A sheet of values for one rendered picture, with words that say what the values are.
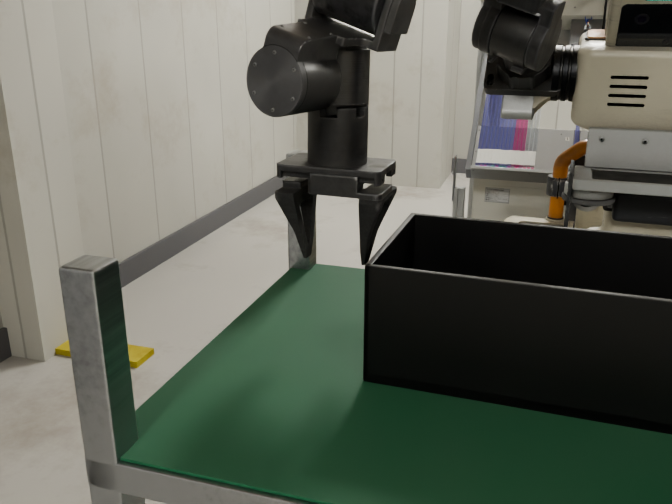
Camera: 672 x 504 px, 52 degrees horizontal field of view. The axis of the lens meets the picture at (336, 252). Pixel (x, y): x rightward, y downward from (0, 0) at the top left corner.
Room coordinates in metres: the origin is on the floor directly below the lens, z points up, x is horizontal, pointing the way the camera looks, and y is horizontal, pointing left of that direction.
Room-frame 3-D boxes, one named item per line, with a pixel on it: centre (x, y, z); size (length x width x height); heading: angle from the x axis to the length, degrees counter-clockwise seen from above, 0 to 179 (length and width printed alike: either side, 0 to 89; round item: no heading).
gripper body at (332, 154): (0.65, 0.00, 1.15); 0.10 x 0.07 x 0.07; 71
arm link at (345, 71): (0.64, 0.00, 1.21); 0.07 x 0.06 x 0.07; 147
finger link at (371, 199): (0.64, -0.02, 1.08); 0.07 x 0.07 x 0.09; 71
